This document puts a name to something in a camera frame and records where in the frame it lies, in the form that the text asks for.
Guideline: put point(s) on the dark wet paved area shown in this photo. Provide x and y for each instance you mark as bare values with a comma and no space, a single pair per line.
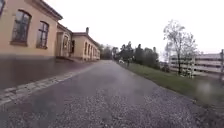
26,71

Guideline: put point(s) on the grass verge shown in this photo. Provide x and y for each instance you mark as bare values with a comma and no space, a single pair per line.
173,81

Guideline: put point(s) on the yellow building with chimney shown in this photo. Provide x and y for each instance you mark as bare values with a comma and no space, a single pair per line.
33,20

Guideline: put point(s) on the pale cobblestone strip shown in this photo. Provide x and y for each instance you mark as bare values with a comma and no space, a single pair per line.
30,87

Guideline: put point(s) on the row of dark trees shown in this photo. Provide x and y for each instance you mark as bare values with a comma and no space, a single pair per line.
140,55

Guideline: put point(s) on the thin bare tree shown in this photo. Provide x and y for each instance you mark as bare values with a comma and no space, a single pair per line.
179,46

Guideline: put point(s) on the pale tiered building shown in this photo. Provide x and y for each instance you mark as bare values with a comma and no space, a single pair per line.
206,63

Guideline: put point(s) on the wet grey asphalt road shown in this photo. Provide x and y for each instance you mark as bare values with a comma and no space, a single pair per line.
106,96

